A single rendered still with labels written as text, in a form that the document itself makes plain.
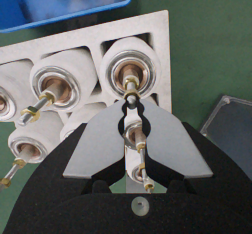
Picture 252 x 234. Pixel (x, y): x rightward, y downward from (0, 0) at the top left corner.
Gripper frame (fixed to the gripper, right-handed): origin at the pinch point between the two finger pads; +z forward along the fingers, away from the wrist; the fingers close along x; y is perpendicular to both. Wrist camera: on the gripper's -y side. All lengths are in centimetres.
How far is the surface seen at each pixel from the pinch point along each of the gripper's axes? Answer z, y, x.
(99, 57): 16.3, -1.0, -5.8
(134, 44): 9.5, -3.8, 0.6
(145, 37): 27.3, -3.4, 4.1
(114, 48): 9.6, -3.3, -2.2
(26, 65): 17.0, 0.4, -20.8
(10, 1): 30.6, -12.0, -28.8
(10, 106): 9.0, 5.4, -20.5
